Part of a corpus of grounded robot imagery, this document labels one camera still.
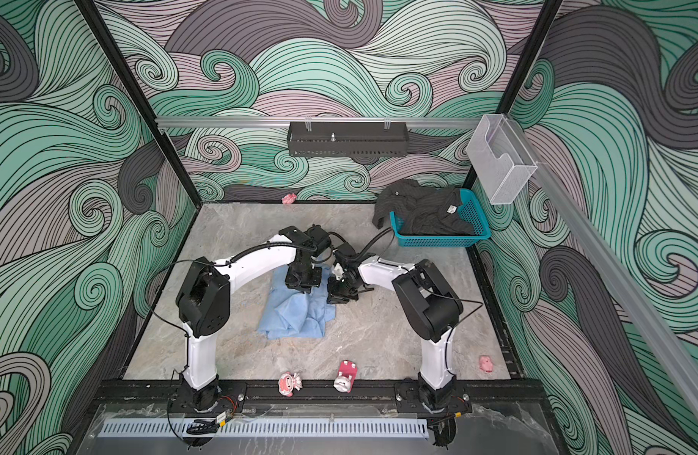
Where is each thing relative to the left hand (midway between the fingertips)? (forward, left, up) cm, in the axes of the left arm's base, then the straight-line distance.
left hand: (312, 289), depth 87 cm
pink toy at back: (+44, +14, -4) cm, 47 cm away
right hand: (-1, -5, -6) cm, 8 cm away
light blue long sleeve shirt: (-9, +6, +2) cm, 11 cm away
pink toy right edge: (-20, -50, -4) cm, 54 cm away
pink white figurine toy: (-25, +5, -3) cm, 26 cm away
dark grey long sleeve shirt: (+36, -39, 0) cm, 53 cm away
